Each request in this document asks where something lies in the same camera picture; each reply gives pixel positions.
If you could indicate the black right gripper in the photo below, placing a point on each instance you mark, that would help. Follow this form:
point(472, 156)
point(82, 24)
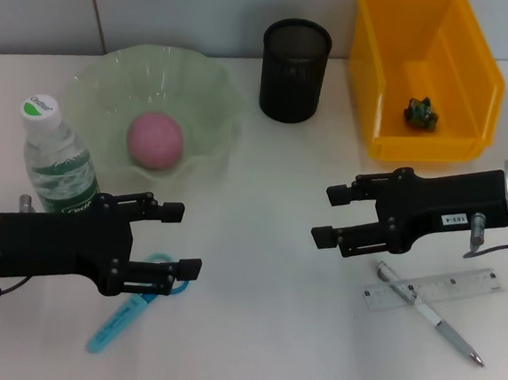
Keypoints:
point(440, 202)

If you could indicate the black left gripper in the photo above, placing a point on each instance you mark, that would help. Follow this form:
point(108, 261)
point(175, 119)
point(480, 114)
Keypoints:
point(62, 244)

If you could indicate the blue teal scissors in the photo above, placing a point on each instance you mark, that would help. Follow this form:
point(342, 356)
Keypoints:
point(118, 320)

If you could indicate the pink peach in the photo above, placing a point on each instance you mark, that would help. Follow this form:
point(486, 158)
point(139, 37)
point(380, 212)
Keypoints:
point(155, 140)

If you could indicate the white silver pen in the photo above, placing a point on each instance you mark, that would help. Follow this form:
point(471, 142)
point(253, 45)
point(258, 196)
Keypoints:
point(426, 312)

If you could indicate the green plastic wrapper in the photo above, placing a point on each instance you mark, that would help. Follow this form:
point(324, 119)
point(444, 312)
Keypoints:
point(421, 112)

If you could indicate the clear plastic ruler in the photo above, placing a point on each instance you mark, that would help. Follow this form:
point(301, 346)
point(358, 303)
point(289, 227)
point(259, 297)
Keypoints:
point(464, 284)

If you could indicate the clear green-label water bottle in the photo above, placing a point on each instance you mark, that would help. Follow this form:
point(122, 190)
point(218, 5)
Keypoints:
point(52, 154)

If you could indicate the black mesh pen holder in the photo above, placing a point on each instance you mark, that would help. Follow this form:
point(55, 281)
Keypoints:
point(292, 78)

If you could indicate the green glass fruit plate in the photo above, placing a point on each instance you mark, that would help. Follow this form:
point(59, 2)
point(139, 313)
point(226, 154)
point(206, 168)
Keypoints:
point(112, 84)

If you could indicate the yellow plastic bin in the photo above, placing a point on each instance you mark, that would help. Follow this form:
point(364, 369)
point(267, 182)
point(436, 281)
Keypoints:
point(381, 54)

